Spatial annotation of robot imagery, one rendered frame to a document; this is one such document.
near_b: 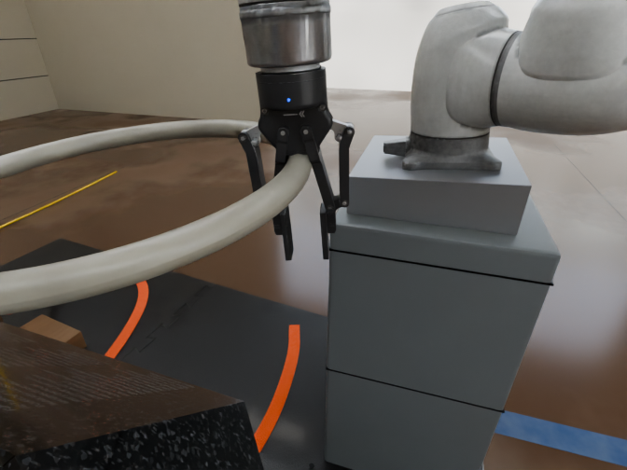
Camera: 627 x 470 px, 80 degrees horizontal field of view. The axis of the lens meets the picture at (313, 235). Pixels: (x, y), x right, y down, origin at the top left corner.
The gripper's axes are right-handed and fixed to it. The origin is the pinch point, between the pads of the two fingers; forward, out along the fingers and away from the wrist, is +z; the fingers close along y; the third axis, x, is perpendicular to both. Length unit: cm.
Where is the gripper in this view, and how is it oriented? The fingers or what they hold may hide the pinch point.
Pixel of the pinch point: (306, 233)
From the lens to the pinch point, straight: 49.5
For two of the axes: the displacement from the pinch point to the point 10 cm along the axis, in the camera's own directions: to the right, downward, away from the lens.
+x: -0.6, 5.0, -8.7
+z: 0.7, 8.7, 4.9
